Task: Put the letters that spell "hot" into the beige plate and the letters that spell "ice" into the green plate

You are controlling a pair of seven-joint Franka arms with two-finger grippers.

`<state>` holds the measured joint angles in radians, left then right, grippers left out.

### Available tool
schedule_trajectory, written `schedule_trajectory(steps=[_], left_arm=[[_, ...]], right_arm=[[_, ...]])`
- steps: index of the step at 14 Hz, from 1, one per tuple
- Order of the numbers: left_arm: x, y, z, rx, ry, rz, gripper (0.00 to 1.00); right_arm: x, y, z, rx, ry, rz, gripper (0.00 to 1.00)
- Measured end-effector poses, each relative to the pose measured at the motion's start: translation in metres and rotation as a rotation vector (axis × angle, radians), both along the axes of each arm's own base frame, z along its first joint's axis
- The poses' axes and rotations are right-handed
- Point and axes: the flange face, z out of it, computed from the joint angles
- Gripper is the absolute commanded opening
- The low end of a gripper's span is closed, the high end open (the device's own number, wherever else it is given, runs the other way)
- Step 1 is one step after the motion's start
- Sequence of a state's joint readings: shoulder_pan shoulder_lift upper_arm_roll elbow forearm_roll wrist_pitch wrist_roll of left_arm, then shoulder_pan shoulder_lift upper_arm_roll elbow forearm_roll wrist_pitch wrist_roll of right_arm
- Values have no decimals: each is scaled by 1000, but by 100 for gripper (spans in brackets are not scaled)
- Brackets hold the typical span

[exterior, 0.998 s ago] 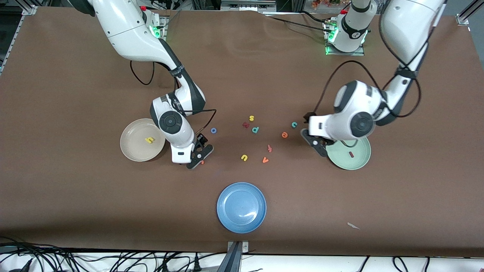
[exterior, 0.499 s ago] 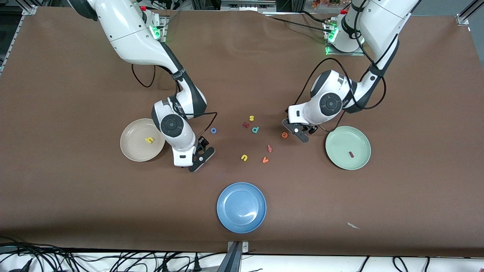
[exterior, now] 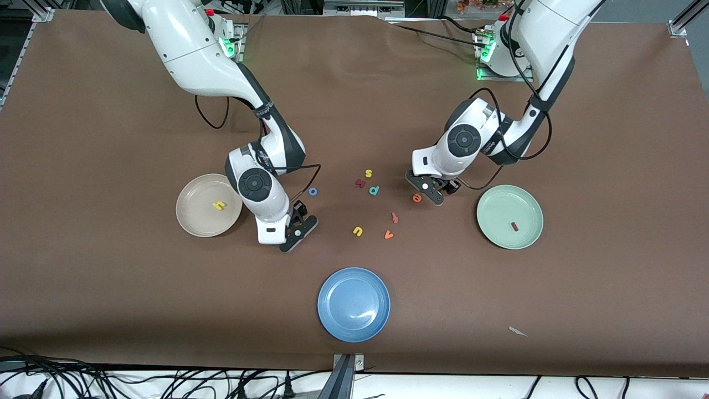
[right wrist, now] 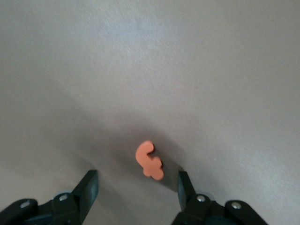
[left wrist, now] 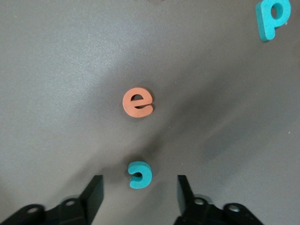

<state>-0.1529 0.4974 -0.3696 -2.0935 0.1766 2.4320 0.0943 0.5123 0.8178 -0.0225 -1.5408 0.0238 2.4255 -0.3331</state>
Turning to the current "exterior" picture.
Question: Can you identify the pale green plate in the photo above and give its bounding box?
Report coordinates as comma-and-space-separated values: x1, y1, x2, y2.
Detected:
476, 185, 544, 250

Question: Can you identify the beige brown plate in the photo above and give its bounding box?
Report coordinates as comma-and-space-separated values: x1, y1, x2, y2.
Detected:
176, 173, 244, 238

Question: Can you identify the blue plate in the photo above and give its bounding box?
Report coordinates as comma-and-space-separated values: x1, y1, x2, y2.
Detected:
317, 267, 391, 343

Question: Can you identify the orange flower decoration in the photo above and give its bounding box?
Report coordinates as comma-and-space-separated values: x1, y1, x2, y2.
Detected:
457, 0, 513, 14

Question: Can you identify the grey equipment box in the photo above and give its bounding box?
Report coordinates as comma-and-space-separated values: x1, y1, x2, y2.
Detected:
323, 0, 405, 16

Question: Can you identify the brown table cover sheet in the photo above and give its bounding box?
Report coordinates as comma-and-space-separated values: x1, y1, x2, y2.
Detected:
0, 10, 709, 378

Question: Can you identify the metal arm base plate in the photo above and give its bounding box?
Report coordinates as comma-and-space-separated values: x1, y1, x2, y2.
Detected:
219, 22, 246, 62
475, 28, 536, 83

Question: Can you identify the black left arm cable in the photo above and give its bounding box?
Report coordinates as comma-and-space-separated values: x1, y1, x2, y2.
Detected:
459, 0, 554, 191

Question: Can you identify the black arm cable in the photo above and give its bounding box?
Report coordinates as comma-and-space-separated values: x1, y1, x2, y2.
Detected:
459, 0, 554, 191
194, 94, 322, 192

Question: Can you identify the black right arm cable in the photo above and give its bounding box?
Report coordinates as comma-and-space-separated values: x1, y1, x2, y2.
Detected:
194, 94, 322, 192

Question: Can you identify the black base power cable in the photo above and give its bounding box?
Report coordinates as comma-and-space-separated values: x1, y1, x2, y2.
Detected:
396, 16, 489, 48

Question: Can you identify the grey metal camera mount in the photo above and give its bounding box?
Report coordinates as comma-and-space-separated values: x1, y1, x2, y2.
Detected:
331, 354, 366, 399

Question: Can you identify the tangled black cable bundle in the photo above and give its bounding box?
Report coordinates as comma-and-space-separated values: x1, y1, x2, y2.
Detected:
0, 346, 333, 399

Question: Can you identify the aluminium frame profile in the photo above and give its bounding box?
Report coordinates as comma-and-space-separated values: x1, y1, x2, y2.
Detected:
0, 8, 54, 109
669, 0, 709, 37

